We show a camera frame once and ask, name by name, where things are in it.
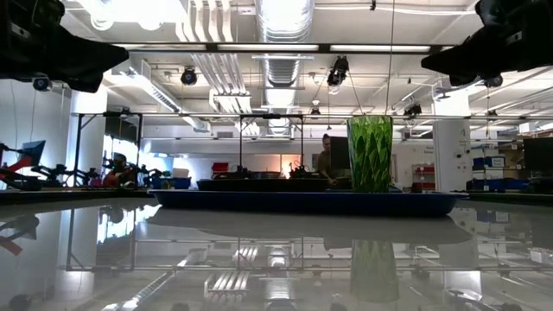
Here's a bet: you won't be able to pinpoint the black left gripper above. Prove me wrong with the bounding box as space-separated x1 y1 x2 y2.
0 21 130 94

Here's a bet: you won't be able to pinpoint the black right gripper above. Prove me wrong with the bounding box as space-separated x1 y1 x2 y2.
421 16 553 87

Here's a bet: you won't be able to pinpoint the green faceted cup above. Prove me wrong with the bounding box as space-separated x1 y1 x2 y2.
346 114 394 194

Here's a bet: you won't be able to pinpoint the black round plate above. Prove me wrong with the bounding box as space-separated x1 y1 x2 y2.
196 177 332 194

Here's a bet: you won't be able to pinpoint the blue plastic tray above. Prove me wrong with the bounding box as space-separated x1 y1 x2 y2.
149 188 470 218

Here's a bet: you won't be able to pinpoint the white light bar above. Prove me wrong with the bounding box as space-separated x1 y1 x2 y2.
218 44 320 52
330 44 432 53

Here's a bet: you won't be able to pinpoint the black overhead rig beam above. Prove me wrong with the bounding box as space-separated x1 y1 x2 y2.
111 41 454 54

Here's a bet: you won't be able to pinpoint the person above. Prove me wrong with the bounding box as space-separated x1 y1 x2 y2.
316 133 342 187
103 153 136 189

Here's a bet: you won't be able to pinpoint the red shelf rack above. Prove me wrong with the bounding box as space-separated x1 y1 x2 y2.
412 163 436 192

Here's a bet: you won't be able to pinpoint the blue storage bins stack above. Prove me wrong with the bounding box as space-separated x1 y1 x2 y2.
470 155 531 192

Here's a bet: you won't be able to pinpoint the background robot arms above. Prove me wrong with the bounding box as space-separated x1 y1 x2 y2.
0 140 101 192

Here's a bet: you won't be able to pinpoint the dark background monitor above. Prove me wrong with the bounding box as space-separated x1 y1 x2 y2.
523 136 553 174

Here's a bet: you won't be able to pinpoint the black monitor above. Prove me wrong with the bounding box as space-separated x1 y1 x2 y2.
330 136 352 172

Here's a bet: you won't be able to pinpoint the blue storage bin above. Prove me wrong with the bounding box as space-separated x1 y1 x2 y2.
150 175 192 190

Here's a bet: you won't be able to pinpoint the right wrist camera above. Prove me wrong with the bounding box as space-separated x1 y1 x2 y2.
483 73 505 89

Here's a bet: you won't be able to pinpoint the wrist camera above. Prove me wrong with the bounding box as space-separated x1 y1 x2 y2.
483 73 505 89
32 75 54 92

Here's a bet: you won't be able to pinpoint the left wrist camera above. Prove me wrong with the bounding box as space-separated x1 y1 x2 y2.
32 75 54 92

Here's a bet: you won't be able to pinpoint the black background station frame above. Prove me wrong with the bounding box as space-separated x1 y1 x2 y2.
71 111 143 189

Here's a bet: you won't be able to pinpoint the black aluminium table frame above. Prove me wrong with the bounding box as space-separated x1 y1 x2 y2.
0 188 553 206

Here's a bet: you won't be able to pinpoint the silver ceiling duct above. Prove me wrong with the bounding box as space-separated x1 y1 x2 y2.
254 0 315 136

